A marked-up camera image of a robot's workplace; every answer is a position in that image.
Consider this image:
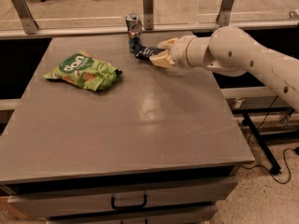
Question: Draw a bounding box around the green chip bag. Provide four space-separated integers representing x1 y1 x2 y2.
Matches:
44 50 122 91

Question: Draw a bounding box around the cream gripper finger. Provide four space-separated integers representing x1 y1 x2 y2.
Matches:
157 37 178 49
149 50 175 68

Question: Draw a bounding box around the grey drawer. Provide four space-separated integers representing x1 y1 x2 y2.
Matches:
46 205 217 224
8 176 237 217

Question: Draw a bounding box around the metal railing bracket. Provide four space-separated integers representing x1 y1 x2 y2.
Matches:
143 0 153 30
11 0 38 35
216 0 235 27

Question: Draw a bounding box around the black floor cable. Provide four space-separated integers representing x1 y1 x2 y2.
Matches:
241 95 299 186

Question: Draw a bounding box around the left metal railing bracket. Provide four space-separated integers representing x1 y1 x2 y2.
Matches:
11 0 38 35

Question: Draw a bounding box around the middle metal railing bracket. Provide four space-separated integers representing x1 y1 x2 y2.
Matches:
143 0 153 30

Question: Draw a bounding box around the silver blue redbull can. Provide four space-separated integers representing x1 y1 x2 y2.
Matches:
125 13 142 52

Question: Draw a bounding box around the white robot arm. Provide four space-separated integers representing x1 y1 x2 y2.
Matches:
149 26 299 111

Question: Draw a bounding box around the right metal railing bracket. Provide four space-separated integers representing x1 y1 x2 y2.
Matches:
216 0 235 27

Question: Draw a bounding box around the lower grey drawer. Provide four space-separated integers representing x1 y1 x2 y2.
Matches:
46 205 217 224

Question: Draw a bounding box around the black drawer handle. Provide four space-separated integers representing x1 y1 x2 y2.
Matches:
110 194 148 210

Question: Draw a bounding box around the dark blue rxbar wrapper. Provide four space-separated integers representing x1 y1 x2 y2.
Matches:
134 45 164 61

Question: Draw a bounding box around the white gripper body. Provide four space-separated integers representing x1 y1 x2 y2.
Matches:
170 35 198 68

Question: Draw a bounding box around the black metal stand leg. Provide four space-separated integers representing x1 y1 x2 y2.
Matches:
243 113 281 175

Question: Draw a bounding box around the upper grey drawer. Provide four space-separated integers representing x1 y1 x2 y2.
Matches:
8 176 237 217

